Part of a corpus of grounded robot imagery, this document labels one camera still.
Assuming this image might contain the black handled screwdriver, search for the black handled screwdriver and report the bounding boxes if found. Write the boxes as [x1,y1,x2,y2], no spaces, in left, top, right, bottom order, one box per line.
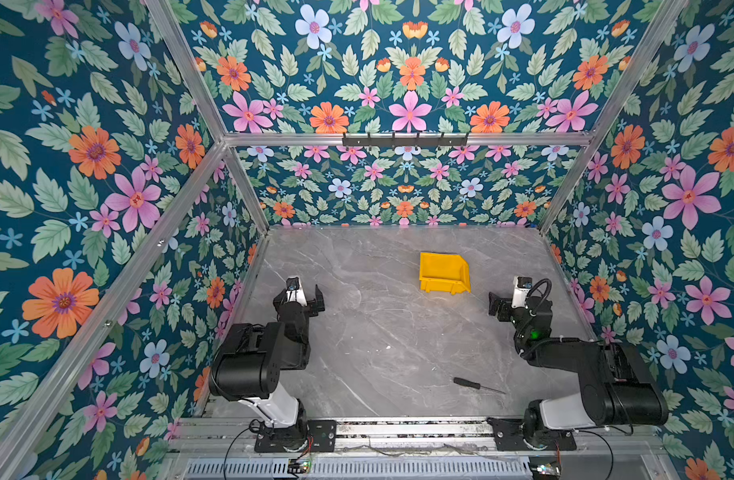
[453,377,505,395]

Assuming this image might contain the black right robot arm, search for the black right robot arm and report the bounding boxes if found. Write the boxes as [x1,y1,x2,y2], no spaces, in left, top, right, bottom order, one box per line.
[489,290,669,448]

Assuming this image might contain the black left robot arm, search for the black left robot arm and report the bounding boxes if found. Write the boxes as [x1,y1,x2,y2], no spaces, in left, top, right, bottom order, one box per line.
[208,277,326,451]

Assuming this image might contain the yellow plastic bin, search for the yellow plastic bin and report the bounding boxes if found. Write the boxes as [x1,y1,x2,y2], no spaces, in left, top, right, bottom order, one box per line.
[419,252,471,295]

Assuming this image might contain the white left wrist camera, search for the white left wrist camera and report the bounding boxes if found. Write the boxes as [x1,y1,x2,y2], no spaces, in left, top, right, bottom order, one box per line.
[285,276,308,306]

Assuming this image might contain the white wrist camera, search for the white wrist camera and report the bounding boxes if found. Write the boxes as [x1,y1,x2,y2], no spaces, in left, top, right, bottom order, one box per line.
[285,276,308,306]
[511,276,533,309]

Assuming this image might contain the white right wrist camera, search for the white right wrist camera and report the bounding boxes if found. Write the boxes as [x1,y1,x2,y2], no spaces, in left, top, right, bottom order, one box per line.
[511,276,533,309]

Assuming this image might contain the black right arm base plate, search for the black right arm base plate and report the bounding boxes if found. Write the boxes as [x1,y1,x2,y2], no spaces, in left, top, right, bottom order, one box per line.
[486,417,578,451]

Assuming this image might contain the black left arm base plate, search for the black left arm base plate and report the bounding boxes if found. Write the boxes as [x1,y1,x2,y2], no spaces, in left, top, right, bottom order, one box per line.
[254,420,338,454]

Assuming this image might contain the aluminium front rail frame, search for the aluminium front rail frame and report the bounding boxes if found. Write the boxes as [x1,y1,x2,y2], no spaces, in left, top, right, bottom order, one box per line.
[158,417,679,479]

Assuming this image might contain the black wall hook rack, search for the black wall hook rack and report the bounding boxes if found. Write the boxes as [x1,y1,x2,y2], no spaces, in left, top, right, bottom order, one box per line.
[341,133,469,149]

